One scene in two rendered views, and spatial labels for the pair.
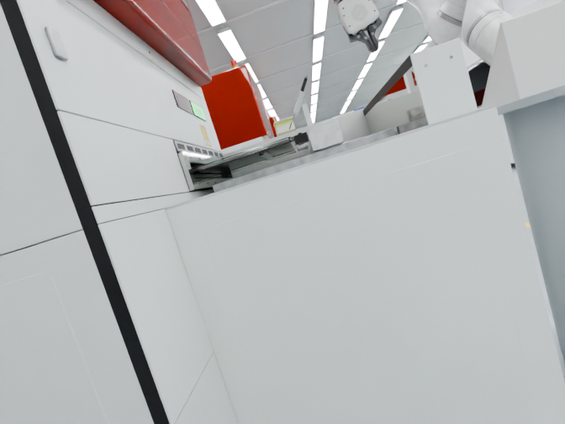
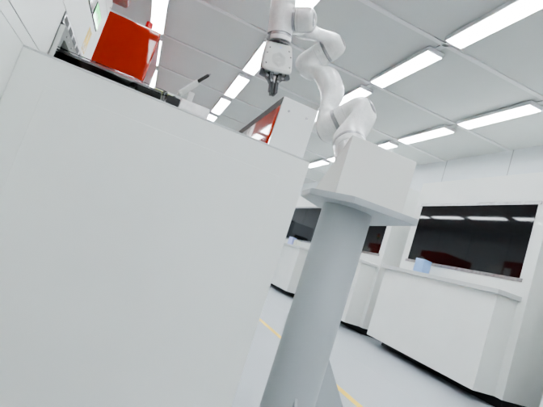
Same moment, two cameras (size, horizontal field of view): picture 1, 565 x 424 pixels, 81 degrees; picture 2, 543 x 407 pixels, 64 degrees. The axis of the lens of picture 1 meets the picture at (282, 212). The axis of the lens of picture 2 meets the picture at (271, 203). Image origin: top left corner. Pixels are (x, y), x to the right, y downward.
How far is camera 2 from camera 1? 0.38 m
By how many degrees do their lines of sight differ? 25
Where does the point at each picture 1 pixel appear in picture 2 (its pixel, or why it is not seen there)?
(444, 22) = (330, 119)
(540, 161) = (324, 247)
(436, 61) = (296, 114)
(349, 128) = not seen: hidden behind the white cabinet
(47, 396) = not seen: outside the picture
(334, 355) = (77, 263)
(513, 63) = (344, 165)
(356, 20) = (273, 63)
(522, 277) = (257, 288)
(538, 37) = (367, 161)
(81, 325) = not seen: outside the picture
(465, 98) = (298, 149)
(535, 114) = (339, 212)
